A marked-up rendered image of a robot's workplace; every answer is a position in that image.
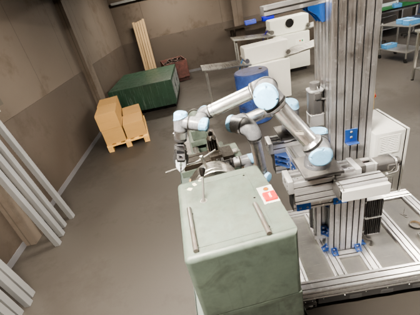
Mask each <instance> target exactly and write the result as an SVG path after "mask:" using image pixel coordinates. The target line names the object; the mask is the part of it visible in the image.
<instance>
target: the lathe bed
mask: <svg viewBox="0 0 420 315"><path fill-rule="evenodd" d="M209 131H212V133H213V134H214V135H215V133H214V131H213V129H209V130H208V132H209ZM185 144H186V147H187V154H192V153H195V154H196V153H201V152H204V151H207V150H208V149H207V146H208V144H203V145H200V146H196V147H192V145H191V140H190V137H189V136H188V135H187V141H186V142H185ZM274 305H275V306H274ZM279 305H280V311H281V315H286V313H285V308H284V301H282V302H279ZM269 309H270V310H269ZM268 310H269V311H268ZM275 310H276V311H275ZM246 313H247V314H246ZM258 313H259V314H258ZM262 313H263V314H262ZM232 315H279V313H278V305H277V302H275V303H272V304H268V305H265V306H261V307H257V308H254V309H250V310H247V311H243V312H240V313H236V314H232Z"/></svg>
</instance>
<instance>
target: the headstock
mask: <svg viewBox="0 0 420 315"><path fill-rule="evenodd" d="M198 180H201V179H198ZM198 180H195V181H191V182H187V183H184V184H180V185H179V186H178V196H179V208H180V215H181V228H182V241H183V248H184V260H185V263H186V266H187V270H188V272H189V275H190V277H191V281H192V283H193V286H194V288H195V291H196V294H197V297H198V299H199V303H200V305H201V308H202V311H203V313H204V315H218V314H222V313H226V312H229V311H233V310H235V309H240V308H244V307H247V306H251V305H253V304H258V303H262V302H264V301H269V300H272V299H276V298H280V297H283V296H287V295H290V294H294V293H298V292H299V291H300V290H301V275H300V265H299V246H298V229H297V226H296V225H295V223H294V221H293V220H292V219H291V217H290V215H289V214H288V212H287V211H286V209H285V207H284V206H283V204H282V202H281V201H276V202H272V203H269V204H264V203H263V200H262V199H261V197H260V195H259V193H258V190H257V189H256V188H260V187H263V186H267V185H270V184H269V183H268V181H267V179H266V178H265V177H264V175H263V173H262V172H261V170H260V169H259V168H258V167H257V166H255V165H254V166H249V167H244V168H242V169H237V170H234V171H229V172H225V173H222V174H218V175H215V176H210V177H206V178H204V197H205V199H207V202H205V203H201V202H200V200H201V199H202V198H203V195H202V180H201V181H198ZM193 183H196V184H197V185H196V186H193V185H192V184H193ZM188 188H192V190H191V191H188V190H187V189H188ZM253 202H257V204H258V206H259V208H260V210H261V212H262V214H263V216H264V218H265V220H266V222H267V224H268V226H269V228H270V230H271V232H272V234H271V235H270V236H268V235H267V234H266V232H265V230H264V228H263V225H262V223H261V221H260V219H259V217H258V215H257V213H256V211H255V209H254V206H253ZM187 207H191V211H192V218H193V221H194V228H195V232H196V239H197V246H198V249H199V251H198V252H197V253H194V252H193V245H192V241H191V233H190V228H189V221H188V213H187Z"/></svg>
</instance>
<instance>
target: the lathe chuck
mask: <svg viewBox="0 0 420 315"><path fill-rule="evenodd" d="M206 165H208V166H209V167H207V168H205V170H206V171H207V170H209V169H213V168H225V169H229V170H231V171H234V170H235V169H234V168H233V167H232V166H231V165H230V164H228V163H226V164H222V163H221V161H211V162H207V163H206ZM203 167H204V165H201V166H199V167H198V168H197V169H196V170H195V172H194V173H193V175H192V178H191V181H195V180H196V179H197V177H198V176H199V175H200V172H199V168H203Z"/></svg>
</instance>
